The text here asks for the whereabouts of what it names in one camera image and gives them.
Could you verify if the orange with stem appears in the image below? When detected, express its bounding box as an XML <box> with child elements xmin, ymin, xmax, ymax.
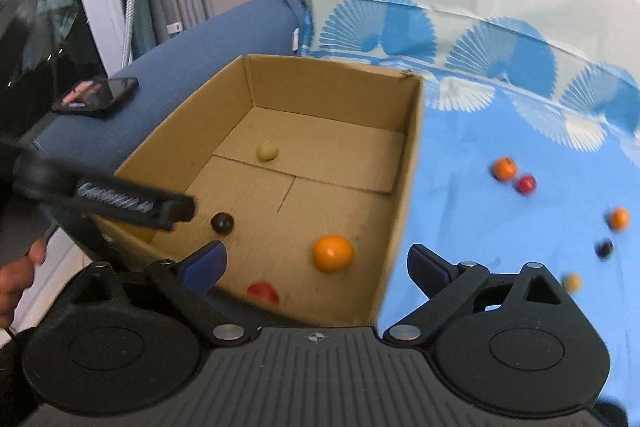
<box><xmin>491</xmin><ymin>156</ymin><xmax>518</xmax><ymax>183</ymax></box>

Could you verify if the round orange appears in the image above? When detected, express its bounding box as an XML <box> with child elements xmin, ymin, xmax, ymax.
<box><xmin>606</xmin><ymin>207</ymin><xmax>630</xmax><ymax>232</ymax></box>

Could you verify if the person's left hand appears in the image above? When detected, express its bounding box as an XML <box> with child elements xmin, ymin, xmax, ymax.
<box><xmin>0</xmin><ymin>239</ymin><xmax>47</xmax><ymax>329</ymax></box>

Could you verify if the dark plum in box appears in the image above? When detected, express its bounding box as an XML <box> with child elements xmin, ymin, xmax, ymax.
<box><xmin>209</xmin><ymin>212</ymin><xmax>234</xmax><ymax>236</ymax></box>

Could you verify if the red fruit in box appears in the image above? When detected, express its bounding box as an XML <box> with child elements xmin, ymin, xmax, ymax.
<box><xmin>246</xmin><ymin>281</ymin><xmax>280</xmax><ymax>305</ymax></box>

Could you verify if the black smartphone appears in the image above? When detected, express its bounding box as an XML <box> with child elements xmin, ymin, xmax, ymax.
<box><xmin>51</xmin><ymin>77</ymin><xmax>139</xmax><ymax>118</ymax></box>

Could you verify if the large orange in box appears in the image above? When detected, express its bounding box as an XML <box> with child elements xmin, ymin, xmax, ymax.
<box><xmin>311</xmin><ymin>235</ymin><xmax>355</xmax><ymax>274</ymax></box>

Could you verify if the yellow-green fruit on cloth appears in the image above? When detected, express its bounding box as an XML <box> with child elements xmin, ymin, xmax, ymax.
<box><xmin>561</xmin><ymin>273</ymin><xmax>582</xmax><ymax>294</ymax></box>

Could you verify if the small red fruit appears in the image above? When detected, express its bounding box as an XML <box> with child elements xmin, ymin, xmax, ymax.
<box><xmin>515</xmin><ymin>173</ymin><xmax>537</xmax><ymax>195</ymax></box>

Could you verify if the yellow-green fruit in box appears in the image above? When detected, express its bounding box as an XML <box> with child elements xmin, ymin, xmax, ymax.
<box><xmin>256</xmin><ymin>141</ymin><xmax>279</xmax><ymax>162</ymax></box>

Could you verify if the dark plum on cloth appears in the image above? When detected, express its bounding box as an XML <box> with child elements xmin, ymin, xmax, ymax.
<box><xmin>596</xmin><ymin>239</ymin><xmax>615</xmax><ymax>260</ymax></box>

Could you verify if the open cardboard box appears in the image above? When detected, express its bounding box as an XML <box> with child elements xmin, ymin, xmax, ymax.
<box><xmin>96</xmin><ymin>55</ymin><xmax>423</xmax><ymax>326</ymax></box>

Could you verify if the blue white patterned cloth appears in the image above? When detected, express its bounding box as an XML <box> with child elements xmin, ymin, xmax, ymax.
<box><xmin>303</xmin><ymin>0</ymin><xmax>639</xmax><ymax>424</ymax></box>

